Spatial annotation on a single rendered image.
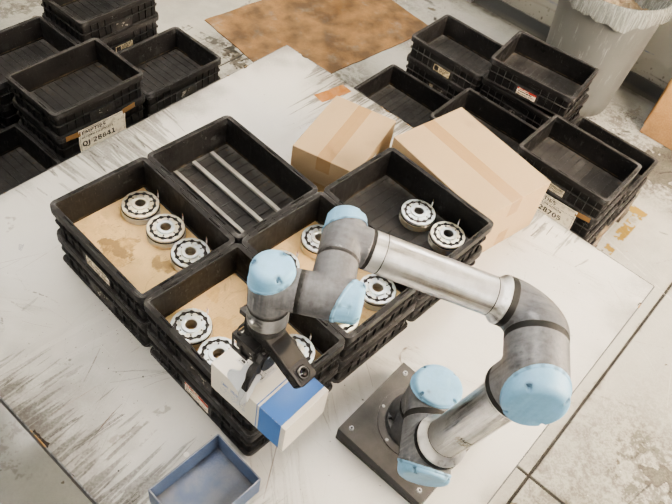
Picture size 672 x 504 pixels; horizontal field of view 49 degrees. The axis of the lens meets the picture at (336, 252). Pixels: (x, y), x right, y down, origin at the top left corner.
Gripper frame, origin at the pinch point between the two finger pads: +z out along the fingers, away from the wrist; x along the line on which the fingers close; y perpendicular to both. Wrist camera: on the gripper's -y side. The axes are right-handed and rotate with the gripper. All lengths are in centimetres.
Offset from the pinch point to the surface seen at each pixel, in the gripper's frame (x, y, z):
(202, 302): -17, 38, 28
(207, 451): 6.3, 11.0, 37.8
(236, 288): -26, 36, 28
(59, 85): -62, 171, 61
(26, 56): -70, 207, 71
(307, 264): -46, 29, 28
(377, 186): -84, 35, 28
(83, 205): -13, 81, 23
